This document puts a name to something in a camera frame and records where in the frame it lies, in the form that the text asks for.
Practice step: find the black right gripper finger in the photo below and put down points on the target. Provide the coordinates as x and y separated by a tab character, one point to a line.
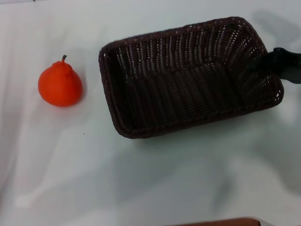
258	64
289	66

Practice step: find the black woven rectangular basket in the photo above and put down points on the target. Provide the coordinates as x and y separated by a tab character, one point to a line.
176	94

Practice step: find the orange toy tangerine with stem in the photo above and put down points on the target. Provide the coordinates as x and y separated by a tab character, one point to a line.
60	87

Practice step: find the brown wooden board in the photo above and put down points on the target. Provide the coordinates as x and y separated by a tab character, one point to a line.
211	222

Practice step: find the white tablecloth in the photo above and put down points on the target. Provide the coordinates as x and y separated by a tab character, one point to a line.
70	169

